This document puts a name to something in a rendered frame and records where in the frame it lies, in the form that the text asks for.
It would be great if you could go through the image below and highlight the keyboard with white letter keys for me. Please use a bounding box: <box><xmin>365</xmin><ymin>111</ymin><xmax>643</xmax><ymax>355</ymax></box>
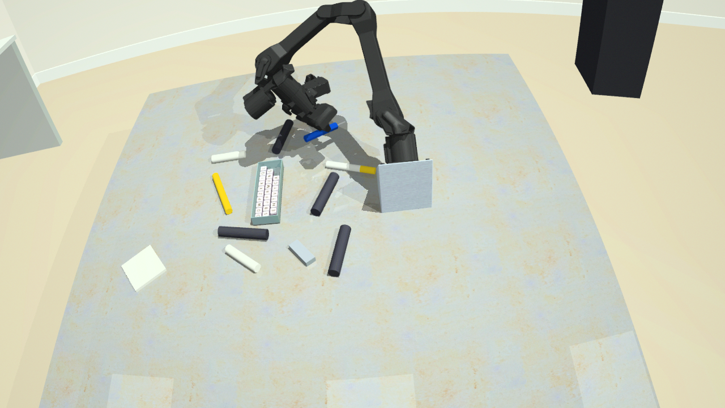
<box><xmin>251</xmin><ymin>159</ymin><xmax>284</xmax><ymax>226</ymax></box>

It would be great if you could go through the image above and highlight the blue stylus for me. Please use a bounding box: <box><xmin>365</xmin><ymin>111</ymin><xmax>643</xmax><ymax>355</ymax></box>
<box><xmin>304</xmin><ymin>121</ymin><xmax>346</xmax><ymax>142</ymax></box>

